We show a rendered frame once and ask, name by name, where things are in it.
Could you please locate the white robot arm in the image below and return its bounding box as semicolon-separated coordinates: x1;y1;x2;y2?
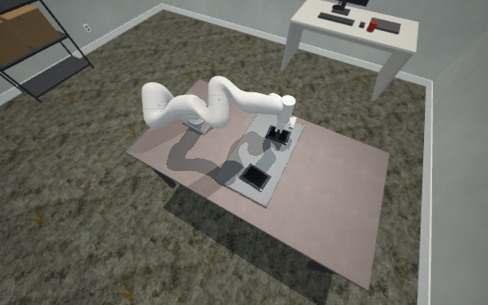
142;76;296;129

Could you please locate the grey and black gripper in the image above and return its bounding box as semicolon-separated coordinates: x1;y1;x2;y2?
275;121;286;139

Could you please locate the black well plate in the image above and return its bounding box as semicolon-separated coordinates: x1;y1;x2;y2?
244;166;268;187
268;127;288;141

